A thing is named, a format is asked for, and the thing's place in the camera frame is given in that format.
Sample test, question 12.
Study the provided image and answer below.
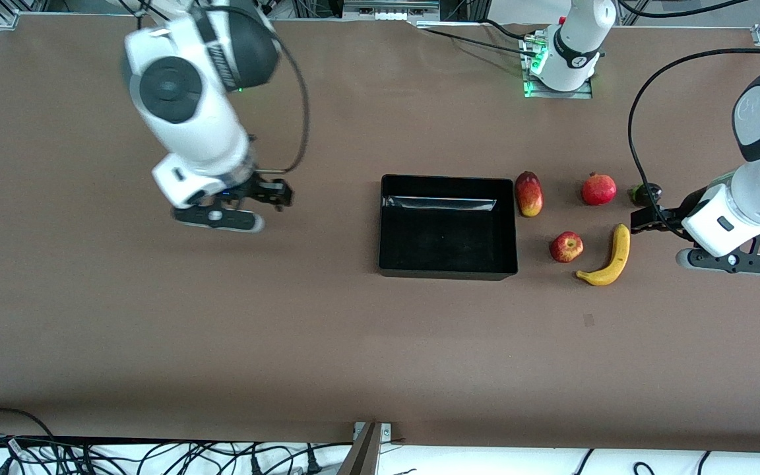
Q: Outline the grey camera post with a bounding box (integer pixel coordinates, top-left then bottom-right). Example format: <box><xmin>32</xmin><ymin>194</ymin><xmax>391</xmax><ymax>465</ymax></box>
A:
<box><xmin>337</xmin><ymin>421</ymin><xmax>382</xmax><ymax>475</ymax></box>

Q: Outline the grey device with ports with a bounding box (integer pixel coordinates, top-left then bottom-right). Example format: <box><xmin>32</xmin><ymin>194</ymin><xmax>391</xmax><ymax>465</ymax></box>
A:
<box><xmin>342</xmin><ymin>0</ymin><xmax>441</xmax><ymax>20</ymax></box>

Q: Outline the black base cable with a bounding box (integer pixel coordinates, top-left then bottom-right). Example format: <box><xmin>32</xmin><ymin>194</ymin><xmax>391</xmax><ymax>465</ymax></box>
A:
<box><xmin>418</xmin><ymin>25</ymin><xmax>539</xmax><ymax>57</ymax></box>

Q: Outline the metal post bracket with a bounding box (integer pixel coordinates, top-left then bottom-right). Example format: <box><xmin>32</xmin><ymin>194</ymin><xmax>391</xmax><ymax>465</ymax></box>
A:
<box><xmin>352</xmin><ymin>422</ymin><xmax>393</xmax><ymax>441</ymax></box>

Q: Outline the red apple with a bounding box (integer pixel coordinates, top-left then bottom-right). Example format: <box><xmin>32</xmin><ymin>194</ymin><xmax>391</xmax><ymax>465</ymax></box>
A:
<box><xmin>550</xmin><ymin>231</ymin><xmax>584</xmax><ymax>264</ymax></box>

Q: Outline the yellow banana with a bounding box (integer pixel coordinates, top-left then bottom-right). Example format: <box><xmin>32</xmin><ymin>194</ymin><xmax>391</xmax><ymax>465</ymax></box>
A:
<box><xmin>575</xmin><ymin>224</ymin><xmax>631</xmax><ymax>286</ymax></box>

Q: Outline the dark purple mangosteen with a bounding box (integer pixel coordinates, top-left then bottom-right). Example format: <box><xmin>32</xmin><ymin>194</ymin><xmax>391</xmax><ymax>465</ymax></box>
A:
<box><xmin>629</xmin><ymin>183</ymin><xmax>663</xmax><ymax>208</ymax></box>

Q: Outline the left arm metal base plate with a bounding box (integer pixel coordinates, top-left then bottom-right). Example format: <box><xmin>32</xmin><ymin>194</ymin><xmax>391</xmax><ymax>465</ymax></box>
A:
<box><xmin>522</xmin><ymin>33</ymin><xmax>593</xmax><ymax>100</ymax></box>

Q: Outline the red pomegranate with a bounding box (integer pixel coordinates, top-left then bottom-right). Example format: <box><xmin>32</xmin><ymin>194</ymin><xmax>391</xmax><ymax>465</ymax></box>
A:
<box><xmin>581</xmin><ymin>172</ymin><xmax>618</xmax><ymax>206</ymax></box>

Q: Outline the black plastic box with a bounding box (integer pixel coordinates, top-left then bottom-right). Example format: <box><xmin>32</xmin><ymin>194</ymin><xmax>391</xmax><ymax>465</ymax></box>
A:
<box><xmin>378</xmin><ymin>174</ymin><xmax>519</xmax><ymax>281</ymax></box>

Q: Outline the red yellow mango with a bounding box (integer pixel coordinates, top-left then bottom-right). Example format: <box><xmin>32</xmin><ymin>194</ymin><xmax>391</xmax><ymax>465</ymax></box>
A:
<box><xmin>514</xmin><ymin>171</ymin><xmax>544</xmax><ymax>218</ymax></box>

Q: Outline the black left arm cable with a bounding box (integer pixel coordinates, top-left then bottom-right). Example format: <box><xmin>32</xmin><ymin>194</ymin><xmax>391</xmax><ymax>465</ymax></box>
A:
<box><xmin>627</xmin><ymin>47</ymin><xmax>760</xmax><ymax>235</ymax></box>

